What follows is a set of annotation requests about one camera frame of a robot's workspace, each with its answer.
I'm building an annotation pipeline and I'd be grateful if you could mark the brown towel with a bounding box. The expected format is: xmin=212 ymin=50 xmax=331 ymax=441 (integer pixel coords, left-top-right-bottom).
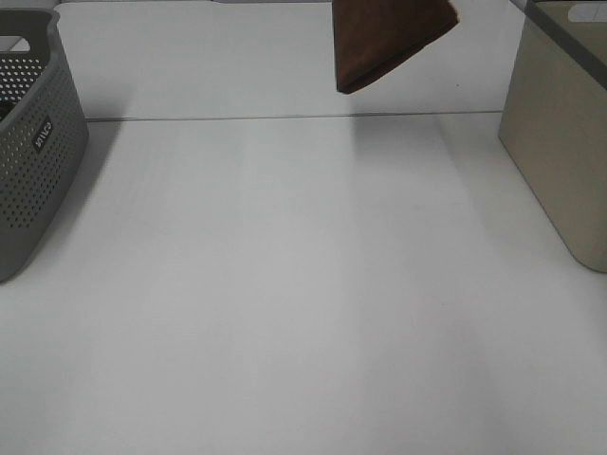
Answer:
xmin=332 ymin=0 xmax=459 ymax=95

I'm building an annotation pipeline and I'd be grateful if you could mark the beige storage bin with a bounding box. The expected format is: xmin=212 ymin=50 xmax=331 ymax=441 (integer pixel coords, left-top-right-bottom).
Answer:
xmin=499 ymin=1 xmax=606 ymax=272

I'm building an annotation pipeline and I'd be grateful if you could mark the grey perforated plastic basket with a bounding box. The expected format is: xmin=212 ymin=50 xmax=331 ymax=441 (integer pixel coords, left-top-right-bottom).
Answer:
xmin=1 ymin=9 xmax=89 ymax=282

